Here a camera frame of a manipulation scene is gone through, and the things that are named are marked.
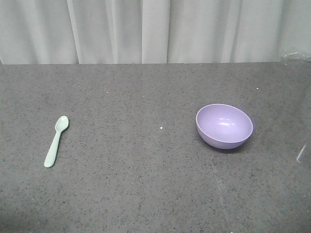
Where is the purple plastic bowl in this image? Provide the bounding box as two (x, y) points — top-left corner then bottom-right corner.
(196, 104), (253, 150)

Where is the light green plastic spoon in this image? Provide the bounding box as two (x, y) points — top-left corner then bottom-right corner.
(44, 116), (69, 168)

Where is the clear plastic wrap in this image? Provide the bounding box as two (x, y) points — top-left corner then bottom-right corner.
(280, 50), (311, 64)

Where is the white curtain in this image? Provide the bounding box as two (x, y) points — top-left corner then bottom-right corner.
(0, 0), (311, 65)

